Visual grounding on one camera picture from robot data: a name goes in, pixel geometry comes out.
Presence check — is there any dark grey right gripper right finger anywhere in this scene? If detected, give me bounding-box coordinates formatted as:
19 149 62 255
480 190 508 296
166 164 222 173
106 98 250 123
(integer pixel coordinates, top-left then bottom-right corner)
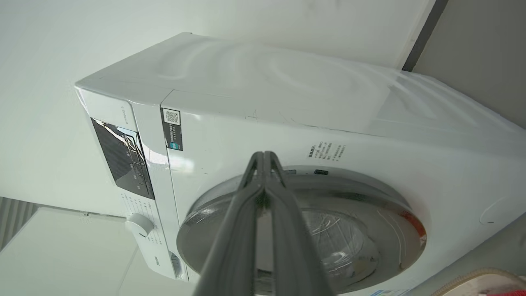
264 151 336 296

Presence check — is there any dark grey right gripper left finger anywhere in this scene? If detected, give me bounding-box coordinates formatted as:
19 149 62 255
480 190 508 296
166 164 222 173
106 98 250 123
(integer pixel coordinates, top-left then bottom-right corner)
192 151 265 296

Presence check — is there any round chrome washing machine door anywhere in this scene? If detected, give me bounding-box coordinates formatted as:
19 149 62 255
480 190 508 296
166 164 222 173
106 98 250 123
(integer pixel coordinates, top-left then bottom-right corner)
177 165 427 295

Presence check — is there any white front-load washing machine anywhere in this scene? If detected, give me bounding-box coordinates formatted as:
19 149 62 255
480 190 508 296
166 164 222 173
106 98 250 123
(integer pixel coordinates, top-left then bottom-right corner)
75 32 526 296

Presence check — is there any white round selector knob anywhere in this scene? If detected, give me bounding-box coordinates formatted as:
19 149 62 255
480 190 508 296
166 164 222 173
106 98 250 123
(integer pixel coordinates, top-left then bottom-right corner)
125 213 155 238

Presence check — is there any black QR code sticker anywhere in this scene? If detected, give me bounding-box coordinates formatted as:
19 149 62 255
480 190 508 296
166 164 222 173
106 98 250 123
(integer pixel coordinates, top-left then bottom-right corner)
161 107 184 152

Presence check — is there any black glossy control display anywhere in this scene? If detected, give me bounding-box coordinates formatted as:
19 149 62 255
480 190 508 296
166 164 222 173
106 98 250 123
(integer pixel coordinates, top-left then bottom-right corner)
90 118 156 200

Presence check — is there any white cabinet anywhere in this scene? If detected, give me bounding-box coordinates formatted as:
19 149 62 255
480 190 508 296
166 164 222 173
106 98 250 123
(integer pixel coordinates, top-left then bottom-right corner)
0 207 194 296

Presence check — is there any grey ribbed radiator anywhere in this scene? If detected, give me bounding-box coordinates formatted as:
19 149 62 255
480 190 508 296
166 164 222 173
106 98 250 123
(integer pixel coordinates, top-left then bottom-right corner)
0 197 40 251

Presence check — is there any dark grey door frame strip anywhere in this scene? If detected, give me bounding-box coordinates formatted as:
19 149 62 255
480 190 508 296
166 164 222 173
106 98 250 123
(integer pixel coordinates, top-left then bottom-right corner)
401 0 450 72

